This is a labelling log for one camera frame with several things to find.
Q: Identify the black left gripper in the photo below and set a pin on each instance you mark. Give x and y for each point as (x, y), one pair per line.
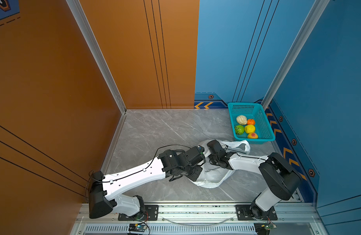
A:
(195, 176)

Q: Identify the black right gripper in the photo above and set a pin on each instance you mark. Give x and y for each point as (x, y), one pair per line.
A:
(208, 147)

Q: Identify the white plastic bag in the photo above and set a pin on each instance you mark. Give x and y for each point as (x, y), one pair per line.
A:
(212, 176)

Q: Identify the green apple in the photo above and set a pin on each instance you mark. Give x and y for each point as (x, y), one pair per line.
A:
(239, 130)

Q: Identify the red yellow peach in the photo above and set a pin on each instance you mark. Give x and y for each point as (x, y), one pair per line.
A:
(252, 136)

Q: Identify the yellow fruit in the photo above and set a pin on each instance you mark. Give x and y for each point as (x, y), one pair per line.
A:
(249, 129)

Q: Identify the beige round fruit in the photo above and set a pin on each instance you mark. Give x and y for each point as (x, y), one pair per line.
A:
(242, 120)

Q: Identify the orange tangerine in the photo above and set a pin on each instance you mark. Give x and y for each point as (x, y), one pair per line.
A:
(251, 122)

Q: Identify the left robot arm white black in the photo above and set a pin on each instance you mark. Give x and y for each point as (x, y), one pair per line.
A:
(106, 191)

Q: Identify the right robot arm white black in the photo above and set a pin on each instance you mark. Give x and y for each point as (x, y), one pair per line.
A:
(281, 178)

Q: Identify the teal plastic basket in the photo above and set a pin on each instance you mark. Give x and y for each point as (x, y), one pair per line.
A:
(251, 111)

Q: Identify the green circuit board left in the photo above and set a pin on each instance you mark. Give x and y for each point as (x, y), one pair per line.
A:
(137, 229)

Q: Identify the green circuit board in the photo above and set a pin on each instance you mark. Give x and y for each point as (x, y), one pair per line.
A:
(137, 229)
(267, 227)

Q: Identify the green circuit board right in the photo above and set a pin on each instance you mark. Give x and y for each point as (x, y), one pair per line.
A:
(267, 227)

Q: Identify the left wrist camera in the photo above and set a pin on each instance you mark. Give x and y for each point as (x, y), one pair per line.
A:
(201, 149)

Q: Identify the aluminium corner post left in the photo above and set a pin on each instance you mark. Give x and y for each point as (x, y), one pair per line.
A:
(87, 32)

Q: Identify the aluminium corner post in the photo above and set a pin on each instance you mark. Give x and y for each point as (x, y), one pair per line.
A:
(305, 31)
(87, 32)

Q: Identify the aluminium corner post right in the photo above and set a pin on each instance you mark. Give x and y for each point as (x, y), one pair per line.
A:
(305, 31)

